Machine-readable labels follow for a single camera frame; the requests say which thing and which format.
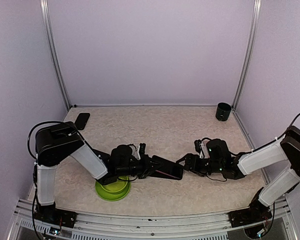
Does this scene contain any left aluminium frame post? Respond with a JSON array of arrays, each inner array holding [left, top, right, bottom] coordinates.
[[40, 0, 72, 110]]

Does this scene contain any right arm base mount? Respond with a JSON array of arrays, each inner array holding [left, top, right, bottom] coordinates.
[[228, 187, 273, 228]]

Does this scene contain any black phone case horizontal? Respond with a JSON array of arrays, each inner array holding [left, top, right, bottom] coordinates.
[[74, 112, 91, 131]]

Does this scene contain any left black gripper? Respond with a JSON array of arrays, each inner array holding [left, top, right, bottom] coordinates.
[[117, 154, 164, 179]]

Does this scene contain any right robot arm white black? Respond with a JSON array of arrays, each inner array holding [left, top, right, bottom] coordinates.
[[177, 124, 300, 222]]

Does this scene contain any black cylinder cup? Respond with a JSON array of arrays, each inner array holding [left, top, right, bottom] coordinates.
[[215, 102, 232, 122]]

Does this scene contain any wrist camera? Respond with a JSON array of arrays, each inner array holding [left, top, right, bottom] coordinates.
[[135, 143, 146, 160], [194, 139, 206, 159]]

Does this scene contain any front aluminium rail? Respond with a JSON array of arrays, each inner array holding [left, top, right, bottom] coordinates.
[[6, 198, 298, 240]]

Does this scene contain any green bowl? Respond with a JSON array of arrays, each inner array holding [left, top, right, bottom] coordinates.
[[101, 176, 130, 194]]

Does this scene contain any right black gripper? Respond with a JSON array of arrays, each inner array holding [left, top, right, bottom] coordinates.
[[176, 152, 224, 176]]

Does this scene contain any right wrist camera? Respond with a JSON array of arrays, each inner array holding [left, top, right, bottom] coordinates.
[[194, 139, 206, 159]]

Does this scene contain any aluminium frame post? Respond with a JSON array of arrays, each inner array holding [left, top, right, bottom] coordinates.
[[40, 0, 72, 110], [232, 0, 262, 112]]

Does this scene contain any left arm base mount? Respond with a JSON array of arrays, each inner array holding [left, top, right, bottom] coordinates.
[[33, 203, 77, 229]]

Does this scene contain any right aluminium frame post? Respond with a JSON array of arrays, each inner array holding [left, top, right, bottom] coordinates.
[[232, 0, 262, 112]]

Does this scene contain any dark phone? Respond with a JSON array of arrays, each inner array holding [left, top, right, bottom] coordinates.
[[149, 161, 184, 181]]

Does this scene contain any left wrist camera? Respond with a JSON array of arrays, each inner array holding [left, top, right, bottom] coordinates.
[[135, 143, 146, 160]]

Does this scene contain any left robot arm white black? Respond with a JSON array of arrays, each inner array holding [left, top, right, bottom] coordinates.
[[30, 121, 165, 223]]

